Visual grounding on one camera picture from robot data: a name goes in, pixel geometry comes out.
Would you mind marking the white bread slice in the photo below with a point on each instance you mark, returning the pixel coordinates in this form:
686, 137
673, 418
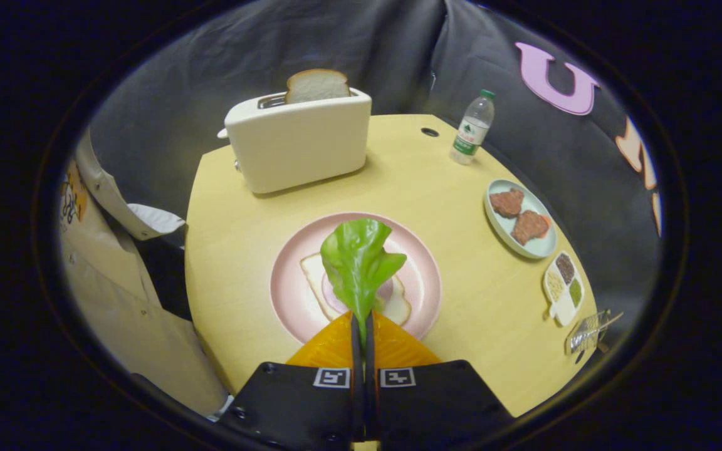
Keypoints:
314, 275

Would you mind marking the pink plate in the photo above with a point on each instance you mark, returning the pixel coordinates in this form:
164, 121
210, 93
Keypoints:
286, 282

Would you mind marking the white divided seasoning dish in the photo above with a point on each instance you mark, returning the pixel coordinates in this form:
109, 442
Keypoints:
565, 310

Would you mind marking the brown meat patty orange edge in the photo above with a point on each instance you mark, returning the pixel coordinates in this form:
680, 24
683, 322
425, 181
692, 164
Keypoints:
529, 227

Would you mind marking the green lettuce leaf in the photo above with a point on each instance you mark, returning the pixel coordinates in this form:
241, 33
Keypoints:
358, 263

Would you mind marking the clear plastic water bottle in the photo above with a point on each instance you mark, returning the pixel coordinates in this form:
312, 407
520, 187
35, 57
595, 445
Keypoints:
470, 134

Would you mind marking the clear glass cup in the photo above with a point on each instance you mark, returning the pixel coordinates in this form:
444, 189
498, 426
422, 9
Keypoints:
586, 339

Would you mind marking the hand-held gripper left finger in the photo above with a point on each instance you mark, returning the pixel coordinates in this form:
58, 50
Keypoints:
298, 407

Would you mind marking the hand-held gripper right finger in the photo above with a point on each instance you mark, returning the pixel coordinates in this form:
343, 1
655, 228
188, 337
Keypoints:
436, 407

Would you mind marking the cream toaster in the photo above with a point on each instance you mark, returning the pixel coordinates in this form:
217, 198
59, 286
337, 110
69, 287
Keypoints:
298, 144

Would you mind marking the pink ham slice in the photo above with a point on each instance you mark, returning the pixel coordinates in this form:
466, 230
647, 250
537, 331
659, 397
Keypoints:
334, 302

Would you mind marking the person's beige shirt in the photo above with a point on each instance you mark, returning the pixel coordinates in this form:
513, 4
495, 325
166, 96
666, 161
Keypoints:
110, 300

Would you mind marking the pale teal plate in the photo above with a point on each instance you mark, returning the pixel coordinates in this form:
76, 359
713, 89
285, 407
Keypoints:
531, 200

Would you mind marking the thin wooden stick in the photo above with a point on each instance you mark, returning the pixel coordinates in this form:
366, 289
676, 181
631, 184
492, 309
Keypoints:
610, 320

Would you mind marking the toasted bread slice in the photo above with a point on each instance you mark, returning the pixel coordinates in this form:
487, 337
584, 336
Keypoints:
317, 86

